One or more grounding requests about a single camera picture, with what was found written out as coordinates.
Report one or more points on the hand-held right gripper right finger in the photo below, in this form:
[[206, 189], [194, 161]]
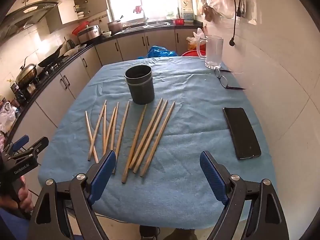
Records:
[[212, 175]]

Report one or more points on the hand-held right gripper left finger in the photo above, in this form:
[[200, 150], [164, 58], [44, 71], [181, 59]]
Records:
[[103, 177]]

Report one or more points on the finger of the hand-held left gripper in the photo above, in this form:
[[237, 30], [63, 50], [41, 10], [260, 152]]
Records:
[[37, 145], [20, 142]]

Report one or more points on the row of wooden chopsticks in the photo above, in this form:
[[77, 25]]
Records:
[[136, 140]]

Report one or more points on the black chopstick holder cup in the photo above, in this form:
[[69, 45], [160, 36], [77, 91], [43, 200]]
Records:
[[140, 87]]

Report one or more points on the person's left hand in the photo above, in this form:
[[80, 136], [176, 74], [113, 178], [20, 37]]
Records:
[[25, 196]]

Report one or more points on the black smartphone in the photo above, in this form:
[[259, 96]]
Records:
[[241, 132]]

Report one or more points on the blue towel tablecloth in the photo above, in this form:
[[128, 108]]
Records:
[[187, 130]]

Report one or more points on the person's blue clothing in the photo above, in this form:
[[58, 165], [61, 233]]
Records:
[[12, 226]]

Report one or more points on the steel wok with lid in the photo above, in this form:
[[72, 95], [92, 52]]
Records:
[[26, 72]]

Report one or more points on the gas stove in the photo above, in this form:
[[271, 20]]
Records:
[[48, 71]]

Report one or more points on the black frying pan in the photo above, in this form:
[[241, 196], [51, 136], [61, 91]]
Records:
[[51, 58]]

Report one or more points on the purple framed eyeglasses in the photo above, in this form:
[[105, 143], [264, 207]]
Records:
[[222, 80]]

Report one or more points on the white dish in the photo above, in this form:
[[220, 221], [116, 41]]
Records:
[[71, 52]]

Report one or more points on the black kitchen countertop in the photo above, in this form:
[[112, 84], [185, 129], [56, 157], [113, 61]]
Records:
[[82, 51]]

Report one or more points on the silver rice cooker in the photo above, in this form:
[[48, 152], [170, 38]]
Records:
[[88, 33]]

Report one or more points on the red plastic basin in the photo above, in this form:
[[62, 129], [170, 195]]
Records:
[[192, 53]]

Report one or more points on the clear glass mug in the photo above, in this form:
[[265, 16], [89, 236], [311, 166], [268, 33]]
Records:
[[213, 51]]

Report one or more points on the red plastic lid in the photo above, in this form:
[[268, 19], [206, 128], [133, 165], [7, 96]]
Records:
[[80, 28]]

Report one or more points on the small bowl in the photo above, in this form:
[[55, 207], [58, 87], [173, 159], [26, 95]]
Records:
[[106, 33]]

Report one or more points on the blue plastic bag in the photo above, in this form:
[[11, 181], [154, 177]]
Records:
[[160, 52]]

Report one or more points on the cream lower kitchen cabinets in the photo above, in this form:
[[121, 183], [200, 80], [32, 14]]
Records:
[[130, 46]]

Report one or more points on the black range hood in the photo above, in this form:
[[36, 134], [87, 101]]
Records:
[[32, 8]]

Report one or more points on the white plastic bag with food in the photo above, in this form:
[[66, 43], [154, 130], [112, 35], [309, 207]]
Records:
[[197, 36]]

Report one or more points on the brown cooking pot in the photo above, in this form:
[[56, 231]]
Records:
[[115, 27]]

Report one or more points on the red plastic basket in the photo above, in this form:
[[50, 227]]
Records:
[[178, 21]]

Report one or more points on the white detergent bottle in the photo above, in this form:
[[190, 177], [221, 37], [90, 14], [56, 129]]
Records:
[[188, 14]]

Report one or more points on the steel sink faucet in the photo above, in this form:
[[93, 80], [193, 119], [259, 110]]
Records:
[[145, 15]]

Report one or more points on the red hanging cloth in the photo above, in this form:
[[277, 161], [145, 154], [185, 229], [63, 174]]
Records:
[[137, 9]]

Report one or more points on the hanging pink plastic bags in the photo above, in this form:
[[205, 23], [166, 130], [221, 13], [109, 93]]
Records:
[[217, 0]]

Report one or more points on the wall socket with clear cover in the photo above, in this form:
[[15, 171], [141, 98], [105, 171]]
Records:
[[247, 10]]

